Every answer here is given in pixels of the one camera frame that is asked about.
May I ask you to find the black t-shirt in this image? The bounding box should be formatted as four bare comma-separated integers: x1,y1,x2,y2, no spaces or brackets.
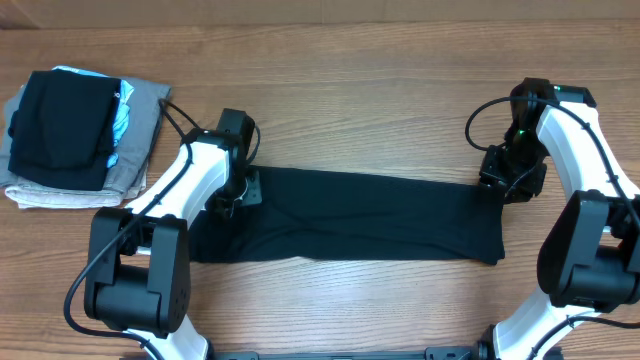
189,166,505,265

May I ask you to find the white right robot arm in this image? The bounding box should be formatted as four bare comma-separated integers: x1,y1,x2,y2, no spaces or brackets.
467,78,639,360

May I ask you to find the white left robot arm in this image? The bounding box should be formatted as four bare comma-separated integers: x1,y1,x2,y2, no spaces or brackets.
65,128,256,359

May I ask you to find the folded grey garment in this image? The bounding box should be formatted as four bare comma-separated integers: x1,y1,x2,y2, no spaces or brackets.
1,77,171,198

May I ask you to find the folded light blue garment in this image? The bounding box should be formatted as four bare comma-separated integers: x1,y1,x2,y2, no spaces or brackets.
53,65,135,148

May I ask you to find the folded black garment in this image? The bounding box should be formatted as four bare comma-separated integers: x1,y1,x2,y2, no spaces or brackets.
8,70,121,191

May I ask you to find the folded beige garment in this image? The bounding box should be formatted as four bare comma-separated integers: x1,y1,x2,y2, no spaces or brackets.
5,166,148,209

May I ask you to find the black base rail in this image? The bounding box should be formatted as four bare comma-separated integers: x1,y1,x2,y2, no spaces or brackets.
205,342,497,360

